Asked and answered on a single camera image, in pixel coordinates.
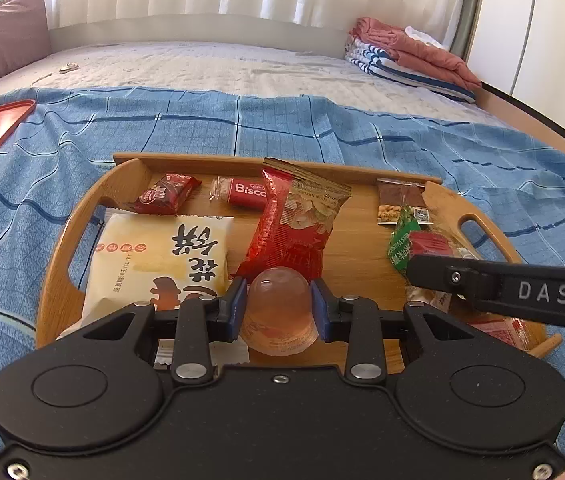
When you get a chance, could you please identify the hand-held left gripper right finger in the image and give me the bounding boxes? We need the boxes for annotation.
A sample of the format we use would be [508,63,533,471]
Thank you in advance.
[311,278,475,387]

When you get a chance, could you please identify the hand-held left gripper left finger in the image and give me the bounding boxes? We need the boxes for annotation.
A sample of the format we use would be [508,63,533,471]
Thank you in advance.
[82,276,249,387]

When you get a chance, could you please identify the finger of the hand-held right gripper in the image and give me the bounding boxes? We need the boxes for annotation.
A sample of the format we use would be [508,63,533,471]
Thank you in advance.
[406,254,503,311]

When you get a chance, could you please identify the gold foil pouch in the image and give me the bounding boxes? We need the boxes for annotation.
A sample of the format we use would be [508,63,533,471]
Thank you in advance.
[405,284,478,321]

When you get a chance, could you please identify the small red white packet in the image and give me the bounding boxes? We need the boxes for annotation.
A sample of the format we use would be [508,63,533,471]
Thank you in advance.
[407,230,483,263]

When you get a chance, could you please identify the pink wafer packet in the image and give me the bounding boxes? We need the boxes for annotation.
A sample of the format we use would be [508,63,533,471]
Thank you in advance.
[467,316,530,350]

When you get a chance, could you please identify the green pea packet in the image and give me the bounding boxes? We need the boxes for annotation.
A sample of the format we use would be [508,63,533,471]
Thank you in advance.
[387,205,433,278]

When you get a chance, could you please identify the wooden serving tray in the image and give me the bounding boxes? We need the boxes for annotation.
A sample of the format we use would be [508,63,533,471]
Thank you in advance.
[36,152,563,361]

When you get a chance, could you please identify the red peanut packet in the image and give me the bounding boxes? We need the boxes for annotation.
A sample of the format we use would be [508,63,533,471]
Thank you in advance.
[232,157,353,281]

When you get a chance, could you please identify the clear nut pastry packet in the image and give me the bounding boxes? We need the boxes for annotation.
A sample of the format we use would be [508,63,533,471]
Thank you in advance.
[376,178,431,226]

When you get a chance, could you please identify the cream bread packet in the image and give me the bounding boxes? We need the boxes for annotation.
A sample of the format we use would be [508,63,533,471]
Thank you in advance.
[55,212,250,368]

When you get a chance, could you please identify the red biscuit packet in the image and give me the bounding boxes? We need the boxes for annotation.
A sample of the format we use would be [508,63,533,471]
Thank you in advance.
[210,176,268,210]

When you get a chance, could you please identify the dark red chocolate packet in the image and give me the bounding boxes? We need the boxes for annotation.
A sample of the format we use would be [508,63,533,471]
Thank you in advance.
[135,173,202,216]

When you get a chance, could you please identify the folded orange and striped blankets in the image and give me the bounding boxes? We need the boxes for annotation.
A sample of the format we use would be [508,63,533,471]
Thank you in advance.
[352,16,483,92]

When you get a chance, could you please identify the blue striped folded towel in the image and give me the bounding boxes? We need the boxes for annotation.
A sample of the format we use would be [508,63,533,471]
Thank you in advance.
[345,35,478,105]

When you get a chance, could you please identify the blue checked bedsheet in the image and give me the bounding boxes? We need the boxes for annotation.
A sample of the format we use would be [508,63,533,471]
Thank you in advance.
[0,86,565,396]

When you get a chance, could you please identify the white folded cloth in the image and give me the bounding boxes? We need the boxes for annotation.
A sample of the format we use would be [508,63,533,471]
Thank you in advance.
[405,25,448,51]

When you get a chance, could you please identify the beige quilted mattress pad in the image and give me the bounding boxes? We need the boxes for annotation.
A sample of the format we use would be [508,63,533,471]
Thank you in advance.
[0,40,508,128]

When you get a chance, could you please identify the white wardrobe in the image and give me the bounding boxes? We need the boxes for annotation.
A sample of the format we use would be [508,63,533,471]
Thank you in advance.
[467,0,565,161]

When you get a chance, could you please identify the olive drape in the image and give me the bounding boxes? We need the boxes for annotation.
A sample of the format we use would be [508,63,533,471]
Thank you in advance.
[449,0,488,66]

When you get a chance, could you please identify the purple pillow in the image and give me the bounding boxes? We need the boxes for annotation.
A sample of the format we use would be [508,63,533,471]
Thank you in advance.
[0,0,53,98]

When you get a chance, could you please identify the wooden bed frame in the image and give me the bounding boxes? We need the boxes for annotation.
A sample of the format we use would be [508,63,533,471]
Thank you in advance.
[477,80,565,171]

